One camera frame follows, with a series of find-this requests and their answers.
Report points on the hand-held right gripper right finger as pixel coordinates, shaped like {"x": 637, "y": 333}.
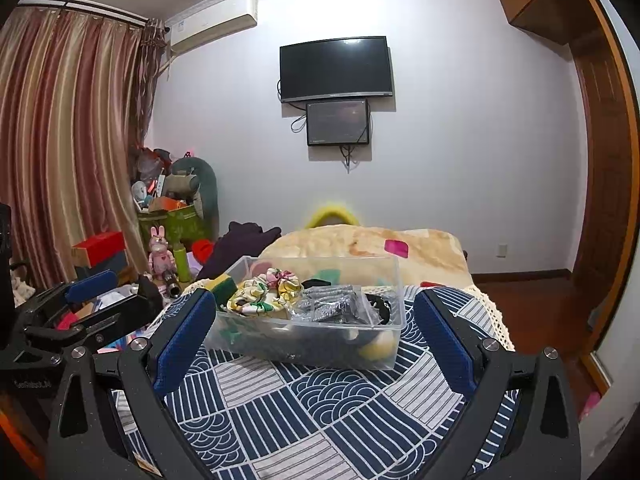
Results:
{"x": 445, "y": 340}

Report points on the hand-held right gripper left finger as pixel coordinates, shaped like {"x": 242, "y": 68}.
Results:
{"x": 185, "y": 340}

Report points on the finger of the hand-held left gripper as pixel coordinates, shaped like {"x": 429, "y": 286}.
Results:
{"x": 120, "y": 312}
{"x": 92, "y": 285}

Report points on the yellow green sponge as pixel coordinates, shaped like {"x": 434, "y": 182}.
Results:
{"x": 220, "y": 285}

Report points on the black patterned fabric band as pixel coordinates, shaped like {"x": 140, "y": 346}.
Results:
{"x": 385, "y": 310}

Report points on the clear plastic box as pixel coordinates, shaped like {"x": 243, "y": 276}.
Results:
{"x": 390, "y": 280}

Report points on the floral scrunchie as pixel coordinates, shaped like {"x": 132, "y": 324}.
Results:
{"x": 270, "y": 290}

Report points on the shiny plastic packet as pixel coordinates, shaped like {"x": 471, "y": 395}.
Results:
{"x": 330, "y": 305}

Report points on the red box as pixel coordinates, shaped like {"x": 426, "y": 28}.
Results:
{"x": 97, "y": 250}

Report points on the black metal tube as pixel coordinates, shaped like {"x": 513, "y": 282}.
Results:
{"x": 171, "y": 285}

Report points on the pink rabbit toy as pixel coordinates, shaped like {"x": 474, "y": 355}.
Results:
{"x": 161, "y": 255}

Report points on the green bottle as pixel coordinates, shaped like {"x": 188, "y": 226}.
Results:
{"x": 182, "y": 262}

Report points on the red plush cloth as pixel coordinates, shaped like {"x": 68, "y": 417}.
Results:
{"x": 202, "y": 250}

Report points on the beige fleece blanket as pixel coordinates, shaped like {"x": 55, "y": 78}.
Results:
{"x": 425, "y": 250}

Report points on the green storage bag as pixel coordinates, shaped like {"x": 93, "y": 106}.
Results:
{"x": 175, "y": 227}

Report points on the dark purple clothing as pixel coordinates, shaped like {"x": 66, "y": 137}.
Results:
{"x": 235, "y": 245}

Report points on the pile of household clutter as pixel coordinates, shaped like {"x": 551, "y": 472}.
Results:
{"x": 160, "y": 180}

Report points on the blue white patterned tablecloth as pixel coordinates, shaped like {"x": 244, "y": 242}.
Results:
{"x": 320, "y": 410}

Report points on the grey-green curved pillow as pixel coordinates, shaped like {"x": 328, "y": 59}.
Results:
{"x": 207, "y": 190}

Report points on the striped brown curtain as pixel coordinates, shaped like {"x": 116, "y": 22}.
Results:
{"x": 65, "y": 135}

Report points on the yellow plush item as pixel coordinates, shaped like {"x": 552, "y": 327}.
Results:
{"x": 332, "y": 210}

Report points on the brown wooden door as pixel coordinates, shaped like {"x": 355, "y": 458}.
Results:
{"x": 605, "y": 185}

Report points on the white air conditioner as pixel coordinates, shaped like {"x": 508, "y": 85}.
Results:
{"x": 215, "y": 22}

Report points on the wall socket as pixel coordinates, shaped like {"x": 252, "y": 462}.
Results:
{"x": 502, "y": 250}

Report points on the small black wall monitor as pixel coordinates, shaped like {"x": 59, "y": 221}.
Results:
{"x": 337, "y": 122}

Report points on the black wall television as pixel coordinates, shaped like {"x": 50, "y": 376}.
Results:
{"x": 335, "y": 67}

